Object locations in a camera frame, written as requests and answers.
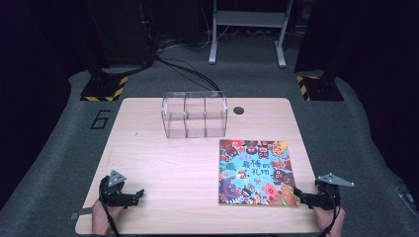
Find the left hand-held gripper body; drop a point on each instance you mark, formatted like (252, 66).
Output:
(110, 194)

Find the colourful picture book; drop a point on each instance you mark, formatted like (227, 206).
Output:
(253, 171)

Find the person's right hand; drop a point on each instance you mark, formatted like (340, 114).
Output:
(331, 220)

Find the clear acrylic book rack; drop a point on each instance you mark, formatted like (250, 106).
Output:
(194, 115)

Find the grey flat strip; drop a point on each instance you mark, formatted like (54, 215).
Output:
(80, 213)

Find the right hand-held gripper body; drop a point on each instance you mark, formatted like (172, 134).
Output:
(327, 197)

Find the black stand with striped base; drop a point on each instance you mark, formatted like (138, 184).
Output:
(321, 89)
(103, 87)

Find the person's left hand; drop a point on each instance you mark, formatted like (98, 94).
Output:
(102, 217)

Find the dark cabinet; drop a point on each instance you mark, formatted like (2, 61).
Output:
(122, 29)

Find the white metal stand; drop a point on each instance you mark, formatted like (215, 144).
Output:
(250, 18)

